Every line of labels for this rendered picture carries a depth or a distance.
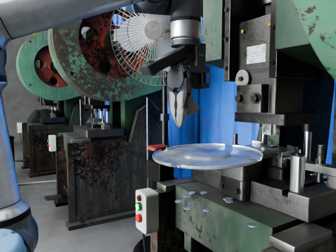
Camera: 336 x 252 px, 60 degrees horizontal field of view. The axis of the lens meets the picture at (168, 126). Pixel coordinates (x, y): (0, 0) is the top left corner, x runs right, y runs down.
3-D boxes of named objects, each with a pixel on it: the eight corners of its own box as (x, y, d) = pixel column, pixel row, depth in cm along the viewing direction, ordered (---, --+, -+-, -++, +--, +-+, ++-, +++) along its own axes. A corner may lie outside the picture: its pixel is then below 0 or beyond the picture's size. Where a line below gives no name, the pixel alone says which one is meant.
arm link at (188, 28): (181, 17, 66) (163, 25, 73) (181, 38, 67) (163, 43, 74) (207, 22, 70) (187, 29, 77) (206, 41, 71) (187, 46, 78)
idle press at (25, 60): (22, 183, 326) (15, 23, 311) (10, 167, 406) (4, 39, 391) (141, 165, 414) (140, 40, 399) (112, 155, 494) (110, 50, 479)
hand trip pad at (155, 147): (153, 168, 105) (153, 147, 104) (145, 165, 110) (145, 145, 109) (169, 165, 109) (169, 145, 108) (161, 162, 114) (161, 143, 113)
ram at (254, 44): (265, 114, 79) (268, 2, 76) (226, 112, 92) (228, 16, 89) (303, 113, 88) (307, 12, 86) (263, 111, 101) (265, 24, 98)
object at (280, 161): (281, 167, 85) (282, 151, 84) (242, 158, 97) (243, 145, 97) (300, 163, 89) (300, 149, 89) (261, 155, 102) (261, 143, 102)
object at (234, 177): (214, 213, 72) (215, 159, 71) (182, 197, 84) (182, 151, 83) (279, 195, 86) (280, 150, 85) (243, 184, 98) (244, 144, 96)
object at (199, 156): (129, 161, 75) (129, 158, 75) (189, 143, 98) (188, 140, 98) (235, 176, 58) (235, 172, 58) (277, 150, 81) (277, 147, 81)
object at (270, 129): (273, 135, 89) (273, 123, 89) (260, 133, 93) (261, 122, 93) (279, 134, 91) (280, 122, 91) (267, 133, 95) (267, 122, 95)
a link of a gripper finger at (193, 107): (202, 127, 73) (202, 90, 72) (182, 128, 70) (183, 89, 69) (194, 126, 76) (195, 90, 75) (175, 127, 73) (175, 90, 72)
